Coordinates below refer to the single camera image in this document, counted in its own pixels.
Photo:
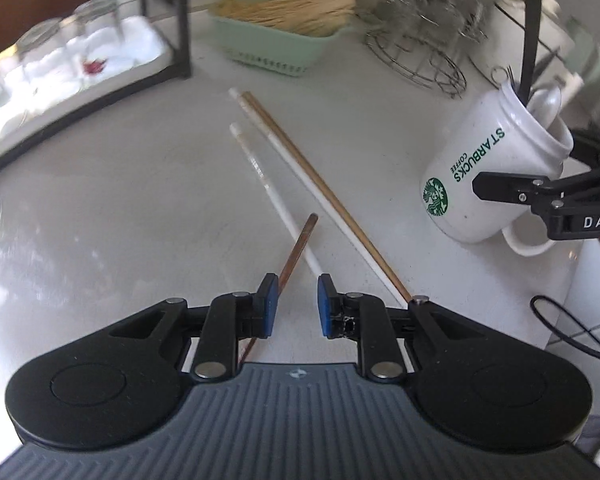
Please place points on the black chopstick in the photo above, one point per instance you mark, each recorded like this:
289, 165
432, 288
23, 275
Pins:
530, 20
538, 20

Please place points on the small metal fork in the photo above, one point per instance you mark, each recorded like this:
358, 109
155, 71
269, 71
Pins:
505, 76

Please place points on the tan wooden chopstick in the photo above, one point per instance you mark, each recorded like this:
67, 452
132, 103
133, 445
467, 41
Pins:
254, 105

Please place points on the white drying tray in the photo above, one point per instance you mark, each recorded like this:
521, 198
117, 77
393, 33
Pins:
55, 80

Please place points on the white ceramic mug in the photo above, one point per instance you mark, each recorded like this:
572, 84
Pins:
480, 175

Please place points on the white rice cooker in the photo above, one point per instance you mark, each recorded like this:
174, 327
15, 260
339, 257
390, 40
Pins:
512, 15

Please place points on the white chopstick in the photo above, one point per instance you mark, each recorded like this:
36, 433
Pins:
254, 161
239, 99

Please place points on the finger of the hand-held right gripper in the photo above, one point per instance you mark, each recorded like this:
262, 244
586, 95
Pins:
597, 146
505, 186

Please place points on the enoki mushroom bunch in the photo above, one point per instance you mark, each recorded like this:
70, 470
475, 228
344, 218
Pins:
290, 10

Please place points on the dark brown chopstick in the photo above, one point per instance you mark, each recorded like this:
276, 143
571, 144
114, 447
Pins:
298, 247

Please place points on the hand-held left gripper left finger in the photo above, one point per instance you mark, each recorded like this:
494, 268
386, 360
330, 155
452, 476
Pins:
268, 305

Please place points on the green plastic basket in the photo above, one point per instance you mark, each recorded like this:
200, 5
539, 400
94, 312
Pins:
270, 52

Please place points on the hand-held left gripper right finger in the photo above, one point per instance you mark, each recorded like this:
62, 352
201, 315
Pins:
326, 305

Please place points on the black-frame tray of glasses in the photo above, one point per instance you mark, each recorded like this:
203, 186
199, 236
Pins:
180, 35

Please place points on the silver metal spoon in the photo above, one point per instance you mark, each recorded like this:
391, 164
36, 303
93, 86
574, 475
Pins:
545, 105

